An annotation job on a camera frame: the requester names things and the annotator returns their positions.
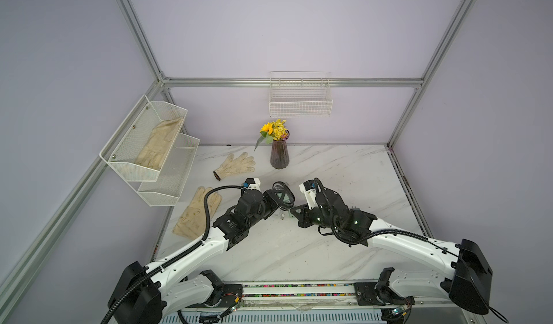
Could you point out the beige leather glove table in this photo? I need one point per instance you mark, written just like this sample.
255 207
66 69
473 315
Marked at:
192 222

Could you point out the white mesh basket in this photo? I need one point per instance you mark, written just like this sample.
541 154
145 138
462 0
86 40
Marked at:
122 151
167 190

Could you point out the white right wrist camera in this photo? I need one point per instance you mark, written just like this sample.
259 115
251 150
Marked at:
309 190

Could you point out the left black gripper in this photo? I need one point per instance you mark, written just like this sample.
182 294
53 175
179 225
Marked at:
273 204

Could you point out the upper white mesh basket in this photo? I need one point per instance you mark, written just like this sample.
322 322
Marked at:
122 151

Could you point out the white wire wall basket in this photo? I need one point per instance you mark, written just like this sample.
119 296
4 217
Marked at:
299 94

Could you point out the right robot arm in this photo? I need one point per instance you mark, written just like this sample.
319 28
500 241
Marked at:
464 274

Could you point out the aluminium cage frame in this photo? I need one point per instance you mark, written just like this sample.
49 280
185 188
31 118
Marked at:
30 265

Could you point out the yellow flower bouquet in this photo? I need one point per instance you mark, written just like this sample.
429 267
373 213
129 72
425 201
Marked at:
273 132

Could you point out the lower white mesh basket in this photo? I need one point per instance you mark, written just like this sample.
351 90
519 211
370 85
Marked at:
167 190

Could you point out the white fabric glove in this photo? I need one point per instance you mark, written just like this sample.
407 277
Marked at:
232 165

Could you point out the beige glove in basket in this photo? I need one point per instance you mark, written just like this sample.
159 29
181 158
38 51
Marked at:
159 143

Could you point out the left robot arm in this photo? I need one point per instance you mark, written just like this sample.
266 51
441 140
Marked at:
147 294

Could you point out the dark ribbed vase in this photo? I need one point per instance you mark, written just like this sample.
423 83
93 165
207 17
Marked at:
279 158

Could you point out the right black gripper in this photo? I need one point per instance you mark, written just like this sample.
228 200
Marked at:
304 215

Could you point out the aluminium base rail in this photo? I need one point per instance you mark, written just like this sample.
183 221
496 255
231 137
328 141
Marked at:
311 296

